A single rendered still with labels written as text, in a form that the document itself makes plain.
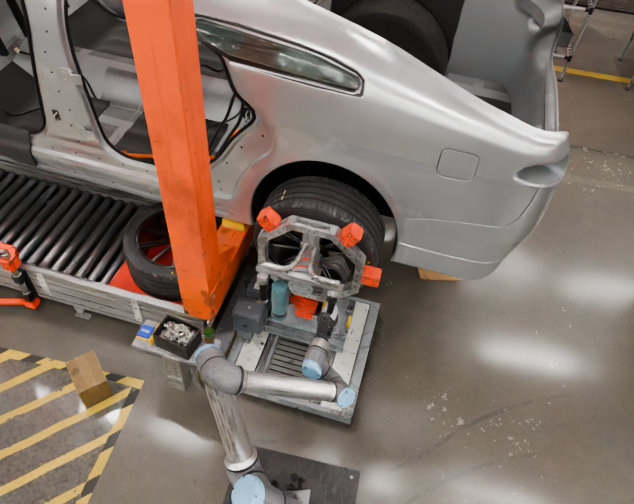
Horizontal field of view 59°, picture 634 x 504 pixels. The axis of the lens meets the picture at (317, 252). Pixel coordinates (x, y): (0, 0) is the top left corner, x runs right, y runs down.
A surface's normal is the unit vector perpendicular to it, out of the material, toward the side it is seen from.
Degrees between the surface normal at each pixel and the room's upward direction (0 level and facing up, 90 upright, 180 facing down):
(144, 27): 90
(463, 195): 90
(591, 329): 0
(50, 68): 86
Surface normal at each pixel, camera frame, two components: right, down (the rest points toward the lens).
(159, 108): -0.27, 0.72
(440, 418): 0.07, -0.65
